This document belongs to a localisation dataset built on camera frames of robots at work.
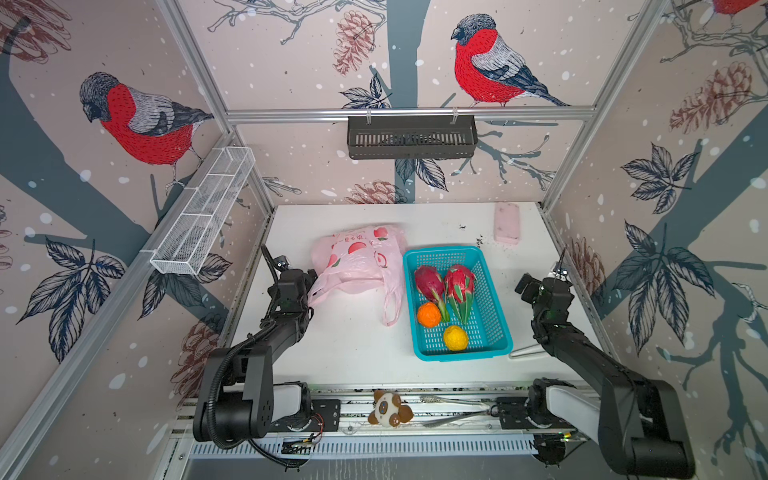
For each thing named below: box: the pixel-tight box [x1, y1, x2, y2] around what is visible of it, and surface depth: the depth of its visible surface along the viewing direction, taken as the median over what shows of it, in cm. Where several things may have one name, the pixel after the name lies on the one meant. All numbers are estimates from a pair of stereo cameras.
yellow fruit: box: [444, 325, 469, 351], surface depth 83 cm
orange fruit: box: [417, 302, 441, 328], surface depth 86 cm
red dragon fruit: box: [414, 265, 451, 322], surface depth 92 cm
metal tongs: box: [420, 396, 499, 428], surface depth 77 cm
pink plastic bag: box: [308, 225, 407, 327], surface depth 92 cm
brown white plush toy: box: [368, 390, 414, 427], surface depth 74 cm
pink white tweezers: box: [509, 343, 546, 358], surface depth 85 cm
